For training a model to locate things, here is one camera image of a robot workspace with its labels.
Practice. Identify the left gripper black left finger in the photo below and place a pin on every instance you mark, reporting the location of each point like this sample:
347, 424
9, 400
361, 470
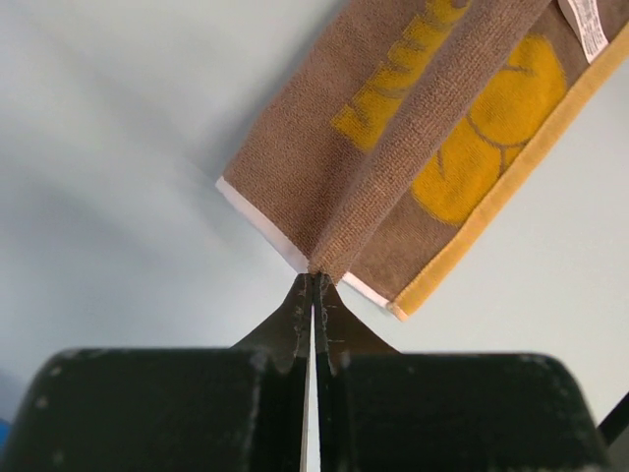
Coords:
173, 409

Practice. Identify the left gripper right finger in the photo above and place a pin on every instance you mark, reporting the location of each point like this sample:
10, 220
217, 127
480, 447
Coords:
383, 410

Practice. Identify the yellow white towel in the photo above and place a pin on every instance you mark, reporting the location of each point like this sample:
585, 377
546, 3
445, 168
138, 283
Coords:
409, 126

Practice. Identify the blue plastic bin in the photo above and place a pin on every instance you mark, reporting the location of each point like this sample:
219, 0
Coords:
4, 430

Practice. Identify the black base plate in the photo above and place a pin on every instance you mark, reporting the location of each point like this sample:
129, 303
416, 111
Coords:
616, 422

